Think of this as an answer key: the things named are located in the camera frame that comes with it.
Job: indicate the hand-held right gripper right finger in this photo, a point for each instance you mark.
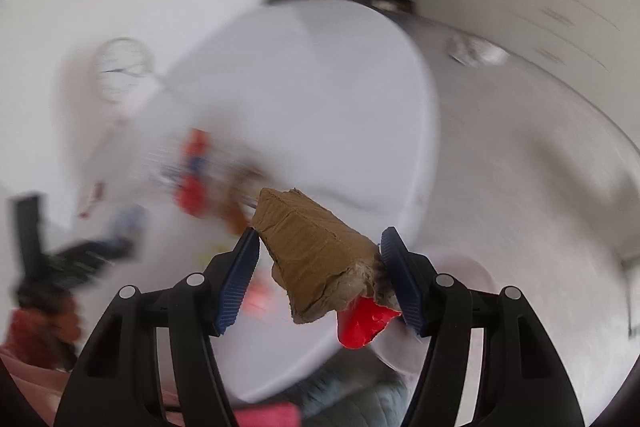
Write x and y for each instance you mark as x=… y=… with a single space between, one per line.
x=402 y=277

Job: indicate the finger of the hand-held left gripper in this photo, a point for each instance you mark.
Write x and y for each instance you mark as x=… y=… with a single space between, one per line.
x=85 y=257

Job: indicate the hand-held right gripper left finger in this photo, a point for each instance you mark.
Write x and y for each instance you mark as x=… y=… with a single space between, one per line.
x=235 y=287

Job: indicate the red wrapper piece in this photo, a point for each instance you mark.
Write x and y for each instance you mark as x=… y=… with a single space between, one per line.
x=362 y=324

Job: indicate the white bowl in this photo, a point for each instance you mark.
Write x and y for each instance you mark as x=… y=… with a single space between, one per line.
x=475 y=272

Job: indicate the brown taped package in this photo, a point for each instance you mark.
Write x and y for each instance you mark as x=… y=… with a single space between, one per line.
x=310 y=252

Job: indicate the red and blue snack packet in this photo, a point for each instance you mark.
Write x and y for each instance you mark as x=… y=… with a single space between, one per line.
x=192 y=197

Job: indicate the teal quilted pants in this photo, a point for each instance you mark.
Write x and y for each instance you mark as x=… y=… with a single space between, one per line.
x=350 y=392

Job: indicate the white round table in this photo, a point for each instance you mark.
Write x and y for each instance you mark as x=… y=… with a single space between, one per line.
x=325 y=107

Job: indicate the round wall clock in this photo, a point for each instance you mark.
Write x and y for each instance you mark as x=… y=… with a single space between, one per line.
x=122 y=69

